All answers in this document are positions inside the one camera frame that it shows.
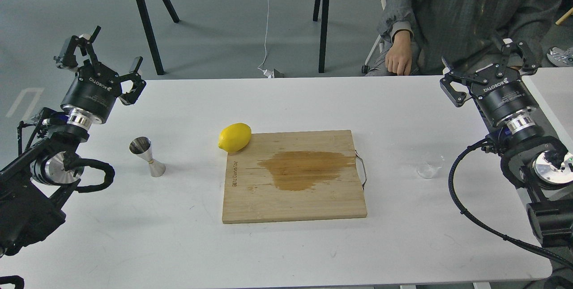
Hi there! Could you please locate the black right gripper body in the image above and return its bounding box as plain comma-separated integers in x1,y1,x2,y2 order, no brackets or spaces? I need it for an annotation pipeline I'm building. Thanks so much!
474,66,538,128

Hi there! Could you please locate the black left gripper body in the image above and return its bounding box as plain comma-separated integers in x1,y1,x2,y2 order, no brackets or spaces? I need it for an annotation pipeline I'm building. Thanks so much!
60,63,122,124

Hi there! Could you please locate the clear plastic measuring cup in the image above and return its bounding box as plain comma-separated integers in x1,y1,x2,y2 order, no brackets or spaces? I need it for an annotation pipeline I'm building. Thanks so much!
416,153,445,179

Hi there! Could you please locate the seated person in grey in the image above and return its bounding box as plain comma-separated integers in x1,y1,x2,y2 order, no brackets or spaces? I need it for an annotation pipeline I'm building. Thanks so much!
368,0,561,76

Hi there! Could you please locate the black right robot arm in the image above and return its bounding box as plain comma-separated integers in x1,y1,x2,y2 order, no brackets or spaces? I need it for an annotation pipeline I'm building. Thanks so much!
440,36,572,269

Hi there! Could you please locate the steel double jigger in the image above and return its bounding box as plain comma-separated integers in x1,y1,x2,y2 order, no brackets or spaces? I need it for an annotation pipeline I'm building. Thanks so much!
129,136,166,178

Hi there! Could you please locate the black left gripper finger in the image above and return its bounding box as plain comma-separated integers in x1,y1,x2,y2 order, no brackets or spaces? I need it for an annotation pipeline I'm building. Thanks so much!
54,26,102,69
118,56,146,106

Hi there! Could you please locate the white hanging cable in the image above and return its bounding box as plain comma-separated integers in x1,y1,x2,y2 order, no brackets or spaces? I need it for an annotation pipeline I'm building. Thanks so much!
257,0,274,78

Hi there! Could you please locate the white side table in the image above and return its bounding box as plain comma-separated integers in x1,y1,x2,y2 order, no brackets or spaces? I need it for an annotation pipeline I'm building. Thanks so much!
522,67,573,152

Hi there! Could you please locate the wooden cutting board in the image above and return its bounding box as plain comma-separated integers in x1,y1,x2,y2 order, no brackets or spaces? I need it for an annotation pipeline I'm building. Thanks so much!
222,130,367,224

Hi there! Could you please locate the yellow lemon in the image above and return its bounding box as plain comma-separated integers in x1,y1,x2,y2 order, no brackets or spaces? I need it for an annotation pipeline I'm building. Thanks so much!
218,123,252,153

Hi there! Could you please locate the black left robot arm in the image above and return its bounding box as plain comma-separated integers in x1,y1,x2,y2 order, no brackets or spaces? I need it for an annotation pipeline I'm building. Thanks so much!
0,26,146,256

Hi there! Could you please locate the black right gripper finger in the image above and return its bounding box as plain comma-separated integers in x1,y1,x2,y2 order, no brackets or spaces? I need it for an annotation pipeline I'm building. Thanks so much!
492,34,540,75
440,55,482,108

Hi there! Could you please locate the white chair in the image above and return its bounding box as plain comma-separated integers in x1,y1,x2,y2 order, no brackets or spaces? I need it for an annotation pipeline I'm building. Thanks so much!
360,0,387,76

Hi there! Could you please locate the person's bare hand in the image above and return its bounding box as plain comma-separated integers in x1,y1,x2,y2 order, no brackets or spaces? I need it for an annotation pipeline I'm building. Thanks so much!
385,30,413,76

